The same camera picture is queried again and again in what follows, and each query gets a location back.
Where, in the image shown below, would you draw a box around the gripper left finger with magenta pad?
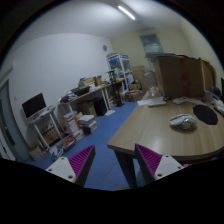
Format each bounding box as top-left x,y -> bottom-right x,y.
46,145 -> 96,187

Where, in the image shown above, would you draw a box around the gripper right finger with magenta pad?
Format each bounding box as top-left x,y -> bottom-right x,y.
135,144 -> 183,184

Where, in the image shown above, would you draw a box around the silver computer mouse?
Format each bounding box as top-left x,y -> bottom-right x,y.
169,114 -> 196,131

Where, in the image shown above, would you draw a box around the black computer tower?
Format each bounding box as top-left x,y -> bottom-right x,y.
94,98 -> 107,116

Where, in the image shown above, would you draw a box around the round black mouse pad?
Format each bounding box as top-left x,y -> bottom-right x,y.
193,105 -> 218,125

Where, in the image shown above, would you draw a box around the black computer monitor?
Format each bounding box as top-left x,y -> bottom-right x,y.
22,93 -> 46,118

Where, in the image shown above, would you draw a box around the wooden desk with dark legs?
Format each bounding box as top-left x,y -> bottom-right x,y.
107,101 -> 224,188

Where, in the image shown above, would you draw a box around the stack of books on floor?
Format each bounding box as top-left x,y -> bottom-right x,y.
78,115 -> 97,135

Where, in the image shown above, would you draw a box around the white metal shelf rack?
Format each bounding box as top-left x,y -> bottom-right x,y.
27,106 -> 63,149

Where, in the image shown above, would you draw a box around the white paper sheets on desk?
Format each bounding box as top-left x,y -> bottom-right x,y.
138,97 -> 166,107

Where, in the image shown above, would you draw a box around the cardboard box on floor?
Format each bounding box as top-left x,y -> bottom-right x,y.
125,90 -> 143,102

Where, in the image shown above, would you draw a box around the white remote on desk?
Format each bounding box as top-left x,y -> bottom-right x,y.
173,97 -> 188,105

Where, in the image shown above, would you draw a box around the long wooden workbench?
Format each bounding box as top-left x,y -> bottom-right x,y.
58,80 -> 123,112

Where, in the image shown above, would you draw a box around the large brown cardboard box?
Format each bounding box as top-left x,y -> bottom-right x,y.
153,55 -> 215,98

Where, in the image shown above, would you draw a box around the ceiling fluorescent light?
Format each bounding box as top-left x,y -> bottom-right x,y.
117,5 -> 136,20

